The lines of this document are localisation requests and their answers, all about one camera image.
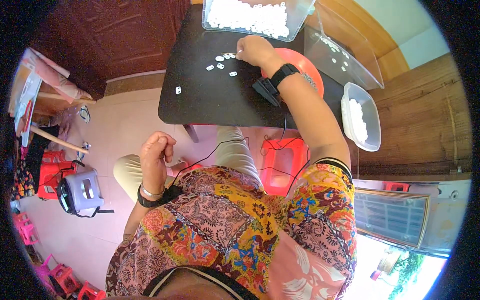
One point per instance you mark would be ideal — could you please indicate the person's right hand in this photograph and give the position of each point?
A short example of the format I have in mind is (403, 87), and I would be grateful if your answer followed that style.
(258, 50)

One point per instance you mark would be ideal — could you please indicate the person's left hand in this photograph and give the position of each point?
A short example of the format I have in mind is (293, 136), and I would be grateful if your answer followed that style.
(153, 161)

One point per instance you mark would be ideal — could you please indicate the person's right fingers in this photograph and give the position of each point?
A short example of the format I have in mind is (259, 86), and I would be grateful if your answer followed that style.
(243, 48)

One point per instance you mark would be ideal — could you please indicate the scattered white plastic pieces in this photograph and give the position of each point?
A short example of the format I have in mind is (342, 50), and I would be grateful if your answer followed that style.
(220, 66)

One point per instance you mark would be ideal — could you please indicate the heap of white plastic beads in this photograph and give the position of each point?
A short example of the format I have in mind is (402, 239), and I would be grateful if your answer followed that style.
(247, 17)

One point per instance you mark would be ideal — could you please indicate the black wrist band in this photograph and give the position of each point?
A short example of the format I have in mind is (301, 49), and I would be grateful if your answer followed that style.
(285, 73)
(150, 202)

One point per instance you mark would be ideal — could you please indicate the clear plastic storage bin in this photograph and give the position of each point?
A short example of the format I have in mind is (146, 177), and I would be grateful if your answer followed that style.
(296, 18)

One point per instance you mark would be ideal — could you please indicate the black low table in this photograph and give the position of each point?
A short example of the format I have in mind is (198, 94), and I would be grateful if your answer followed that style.
(210, 101)

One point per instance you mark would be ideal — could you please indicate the orange plastic plate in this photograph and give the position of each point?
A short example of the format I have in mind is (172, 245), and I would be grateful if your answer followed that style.
(309, 69)

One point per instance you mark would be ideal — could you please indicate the row of small white pieces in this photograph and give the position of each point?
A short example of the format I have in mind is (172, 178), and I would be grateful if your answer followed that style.
(333, 50)

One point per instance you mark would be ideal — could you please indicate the person's legs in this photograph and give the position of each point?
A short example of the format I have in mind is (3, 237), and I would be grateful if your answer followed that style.
(232, 150)

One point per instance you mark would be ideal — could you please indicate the clear plastic lid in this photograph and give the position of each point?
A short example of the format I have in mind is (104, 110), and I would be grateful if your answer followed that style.
(356, 60)

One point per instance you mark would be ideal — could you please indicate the dark red wooden door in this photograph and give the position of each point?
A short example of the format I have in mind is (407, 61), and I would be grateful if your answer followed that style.
(112, 33)

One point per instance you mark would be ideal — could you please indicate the pile of strung white beads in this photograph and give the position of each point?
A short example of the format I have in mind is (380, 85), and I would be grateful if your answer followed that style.
(358, 120)

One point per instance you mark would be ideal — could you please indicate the translucent white plastic tub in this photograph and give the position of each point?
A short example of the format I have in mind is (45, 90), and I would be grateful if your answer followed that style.
(371, 112)

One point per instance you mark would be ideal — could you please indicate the flip-flop sandal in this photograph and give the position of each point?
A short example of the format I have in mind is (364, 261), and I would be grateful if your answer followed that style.
(83, 150)
(84, 114)

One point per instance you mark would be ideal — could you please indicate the person's body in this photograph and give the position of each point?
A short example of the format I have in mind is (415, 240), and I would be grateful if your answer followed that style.
(225, 225)

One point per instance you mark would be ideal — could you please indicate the brown wooden cabinet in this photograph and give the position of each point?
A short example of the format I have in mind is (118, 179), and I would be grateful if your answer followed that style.
(416, 120)

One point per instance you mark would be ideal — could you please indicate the cluttered wooden table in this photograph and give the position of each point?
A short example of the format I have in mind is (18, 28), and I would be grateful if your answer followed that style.
(41, 82)

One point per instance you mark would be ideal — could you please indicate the small red plastic stool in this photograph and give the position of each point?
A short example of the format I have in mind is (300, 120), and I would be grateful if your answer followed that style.
(395, 186)
(63, 279)
(92, 292)

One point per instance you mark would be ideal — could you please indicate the lilac plastic stool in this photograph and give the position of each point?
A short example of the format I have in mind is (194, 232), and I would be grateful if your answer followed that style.
(84, 191)

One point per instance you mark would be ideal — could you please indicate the gold framed mesh panel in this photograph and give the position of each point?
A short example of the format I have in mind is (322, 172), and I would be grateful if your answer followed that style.
(390, 215)

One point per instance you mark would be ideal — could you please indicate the dark floral cloth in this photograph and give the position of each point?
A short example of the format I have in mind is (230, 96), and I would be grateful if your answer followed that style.
(23, 183)

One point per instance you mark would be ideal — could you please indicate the green potted plant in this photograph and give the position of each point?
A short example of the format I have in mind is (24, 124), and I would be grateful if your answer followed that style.
(407, 272)

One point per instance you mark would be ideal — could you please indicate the pink plastic stool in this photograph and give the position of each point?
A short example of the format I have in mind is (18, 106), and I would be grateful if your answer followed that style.
(27, 228)

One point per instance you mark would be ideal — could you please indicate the pink plastic chair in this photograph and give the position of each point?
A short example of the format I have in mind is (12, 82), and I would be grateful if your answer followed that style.
(44, 268)

